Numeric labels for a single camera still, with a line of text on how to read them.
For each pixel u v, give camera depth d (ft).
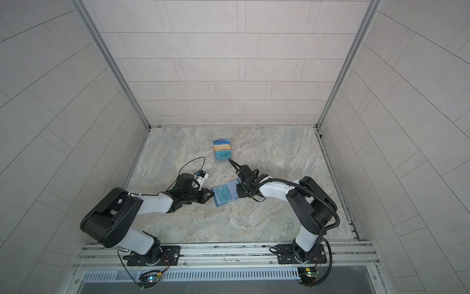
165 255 2.30
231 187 2.97
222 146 3.27
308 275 2.23
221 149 3.30
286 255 2.32
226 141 3.35
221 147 3.27
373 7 2.33
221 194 2.85
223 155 3.25
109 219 1.44
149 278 2.14
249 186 2.23
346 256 2.34
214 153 3.26
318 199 1.38
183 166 2.36
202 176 2.66
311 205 1.50
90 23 2.44
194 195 2.50
